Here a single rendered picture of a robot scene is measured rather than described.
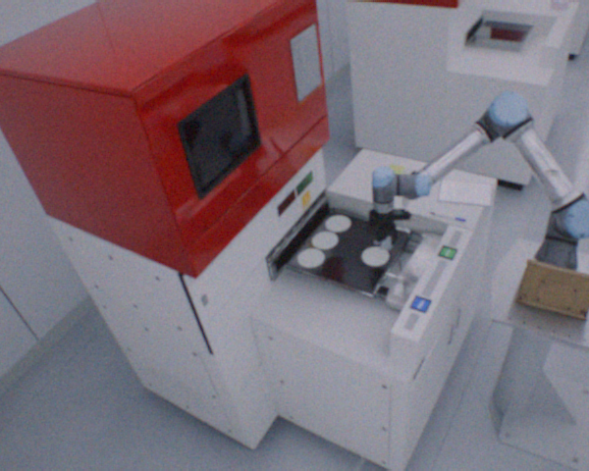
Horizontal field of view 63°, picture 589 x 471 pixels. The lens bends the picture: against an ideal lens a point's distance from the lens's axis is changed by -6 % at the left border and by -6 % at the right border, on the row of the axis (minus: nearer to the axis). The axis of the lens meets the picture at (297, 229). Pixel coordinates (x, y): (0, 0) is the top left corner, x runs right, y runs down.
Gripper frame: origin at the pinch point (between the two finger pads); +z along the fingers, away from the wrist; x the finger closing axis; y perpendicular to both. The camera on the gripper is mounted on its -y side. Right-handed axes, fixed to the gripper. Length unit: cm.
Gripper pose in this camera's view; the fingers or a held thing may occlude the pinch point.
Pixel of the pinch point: (389, 246)
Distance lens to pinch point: 194.0
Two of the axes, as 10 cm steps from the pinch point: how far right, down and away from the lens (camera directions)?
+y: -8.8, 3.9, -2.8
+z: 1.2, 7.5, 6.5
